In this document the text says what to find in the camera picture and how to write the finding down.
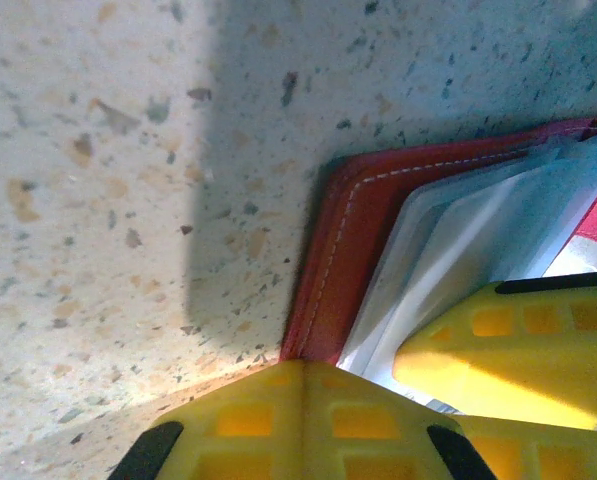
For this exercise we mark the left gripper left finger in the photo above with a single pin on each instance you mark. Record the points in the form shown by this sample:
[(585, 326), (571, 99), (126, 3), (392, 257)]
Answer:
[(238, 435)]

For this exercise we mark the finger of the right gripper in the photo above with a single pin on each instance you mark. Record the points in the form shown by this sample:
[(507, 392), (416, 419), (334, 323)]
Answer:
[(508, 360), (553, 455)]

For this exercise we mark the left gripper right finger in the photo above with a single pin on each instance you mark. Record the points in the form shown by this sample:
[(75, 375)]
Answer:
[(363, 440)]

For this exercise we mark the red leather card holder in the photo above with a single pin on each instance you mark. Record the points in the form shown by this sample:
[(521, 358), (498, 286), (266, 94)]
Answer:
[(348, 250)]

